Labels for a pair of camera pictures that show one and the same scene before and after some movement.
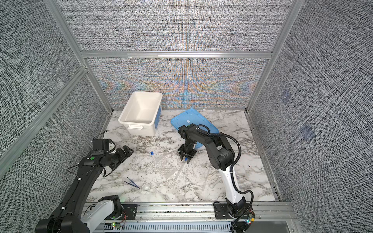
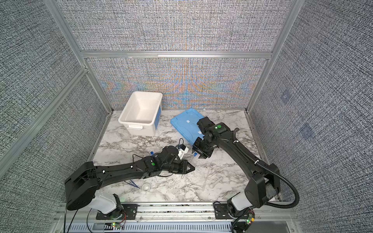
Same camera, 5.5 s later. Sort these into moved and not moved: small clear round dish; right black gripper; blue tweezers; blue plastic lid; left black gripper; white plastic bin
Moved: left black gripper; right black gripper
Not moved: blue tweezers; blue plastic lid; white plastic bin; small clear round dish
